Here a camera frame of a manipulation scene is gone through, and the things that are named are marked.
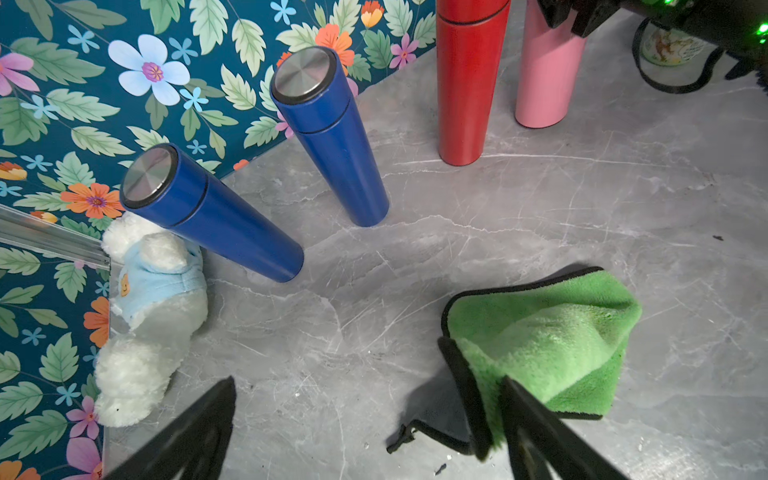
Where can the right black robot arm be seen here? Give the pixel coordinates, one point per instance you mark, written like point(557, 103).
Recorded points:
point(735, 28)

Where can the grey microfibre cloth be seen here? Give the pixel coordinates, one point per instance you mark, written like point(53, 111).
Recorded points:
point(563, 338)

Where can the white teddy bear toy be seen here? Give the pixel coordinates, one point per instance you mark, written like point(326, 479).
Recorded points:
point(161, 294)

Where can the pink thermos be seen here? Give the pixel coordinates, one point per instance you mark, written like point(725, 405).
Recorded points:
point(549, 67)

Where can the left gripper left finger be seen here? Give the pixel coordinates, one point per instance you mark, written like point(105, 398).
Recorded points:
point(193, 446)

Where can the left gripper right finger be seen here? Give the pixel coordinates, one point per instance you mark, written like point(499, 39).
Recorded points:
point(539, 444)

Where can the green round lid container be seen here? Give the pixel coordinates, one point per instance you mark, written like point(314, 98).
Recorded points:
point(669, 48)

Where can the blue thermos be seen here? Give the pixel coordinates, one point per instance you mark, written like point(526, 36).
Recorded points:
point(165, 186)
point(312, 93)

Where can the red thermos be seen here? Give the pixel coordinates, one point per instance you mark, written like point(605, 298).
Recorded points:
point(469, 44)

